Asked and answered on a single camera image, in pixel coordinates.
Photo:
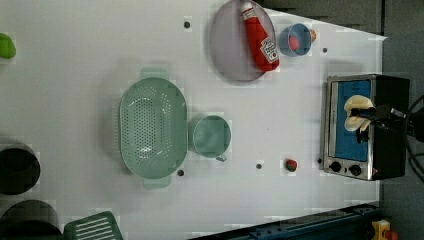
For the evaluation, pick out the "yellow plush peeled banana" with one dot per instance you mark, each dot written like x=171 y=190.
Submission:
x=353 y=107

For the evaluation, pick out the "grey round plate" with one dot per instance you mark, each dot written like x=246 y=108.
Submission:
x=228 y=41

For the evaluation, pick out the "yellow red emergency button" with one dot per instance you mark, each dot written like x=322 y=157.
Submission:
x=383 y=231

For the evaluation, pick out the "green plush object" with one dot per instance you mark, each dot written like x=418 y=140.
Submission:
x=7 y=47

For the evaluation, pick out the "red plush ketchup bottle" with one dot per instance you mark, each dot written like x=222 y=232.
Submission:
x=262 y=47

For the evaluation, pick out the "silver toaster oven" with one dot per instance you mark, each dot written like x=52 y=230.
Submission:
x=342 y=155

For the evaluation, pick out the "small red plush strawberry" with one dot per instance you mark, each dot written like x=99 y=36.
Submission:
x=291 y=165

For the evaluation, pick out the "blue metal table frame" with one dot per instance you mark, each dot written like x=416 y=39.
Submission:
x=350 y=223

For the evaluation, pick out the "green oval colander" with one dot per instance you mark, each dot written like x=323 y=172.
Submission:
x=153 y=130

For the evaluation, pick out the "green mug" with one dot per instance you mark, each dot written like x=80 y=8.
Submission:
x=209 y=136

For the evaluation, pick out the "blue cup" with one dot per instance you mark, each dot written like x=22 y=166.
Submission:
x=304 y=34

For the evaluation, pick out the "black round container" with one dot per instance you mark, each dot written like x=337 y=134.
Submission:
x=19 y=169
x=29 y=218

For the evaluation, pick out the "black round container lower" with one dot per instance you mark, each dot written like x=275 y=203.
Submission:
x=29 y=218

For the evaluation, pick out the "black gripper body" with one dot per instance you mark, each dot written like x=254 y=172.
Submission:
x=386 y=116

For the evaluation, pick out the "plush strawberry in blue cup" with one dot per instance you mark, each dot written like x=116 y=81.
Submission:
x=294 y=43

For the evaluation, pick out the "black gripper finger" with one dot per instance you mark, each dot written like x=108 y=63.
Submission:
x=369 y=135
x=364 y=113

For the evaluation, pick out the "black round container upper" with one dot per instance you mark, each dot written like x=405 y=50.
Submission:
x=19 y=169

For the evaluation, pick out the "green slotted rack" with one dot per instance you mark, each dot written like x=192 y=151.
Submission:
x=101 y=226

